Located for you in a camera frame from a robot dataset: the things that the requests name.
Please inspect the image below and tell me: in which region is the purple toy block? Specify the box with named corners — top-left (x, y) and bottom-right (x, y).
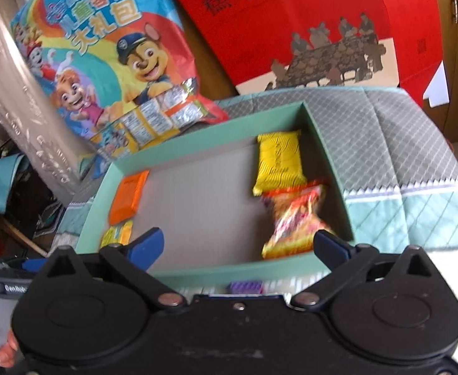
top-left (226, 279), bottom-right (264, 294)

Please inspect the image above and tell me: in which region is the orange red twisted snack packet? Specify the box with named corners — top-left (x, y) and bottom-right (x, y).
top-left (261, 182), bottom-right (337, 259)

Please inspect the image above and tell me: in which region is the yellow black-striped snack packet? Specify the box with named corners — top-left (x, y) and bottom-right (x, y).
top-left (252, 130), bottom-right (308, 197)

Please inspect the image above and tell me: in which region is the grey teal patterned quilt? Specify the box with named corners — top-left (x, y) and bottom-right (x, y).
top-left (53, 86), bottom-right (458, 293)

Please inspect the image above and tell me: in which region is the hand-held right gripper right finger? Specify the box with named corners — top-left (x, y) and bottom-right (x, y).
top-left (289, 230), bottom-right (435, 311)

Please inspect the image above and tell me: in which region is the small yellow snack packet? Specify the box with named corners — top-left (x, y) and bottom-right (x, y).
top-left (101, 221), bottom-right (135, 248)

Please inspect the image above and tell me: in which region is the green cardboard box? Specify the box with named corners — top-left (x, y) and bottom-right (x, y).
top-left (74, 101), bottom-right (357, 282)

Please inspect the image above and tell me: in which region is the white lace curtain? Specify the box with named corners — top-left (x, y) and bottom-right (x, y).
top-left (0, 0), bottom-right (97, 204)

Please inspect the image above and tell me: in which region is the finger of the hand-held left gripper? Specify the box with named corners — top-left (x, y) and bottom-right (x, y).
top-left (20, 257), bottom-right (48, 271)

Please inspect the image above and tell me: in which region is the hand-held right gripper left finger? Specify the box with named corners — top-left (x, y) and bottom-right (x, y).
top-left (37, 227), bottom-right (186, 311)

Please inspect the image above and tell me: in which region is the cartoon printed snack bag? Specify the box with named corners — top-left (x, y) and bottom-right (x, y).
top-left (11, 0), bottom-right (230, 173)

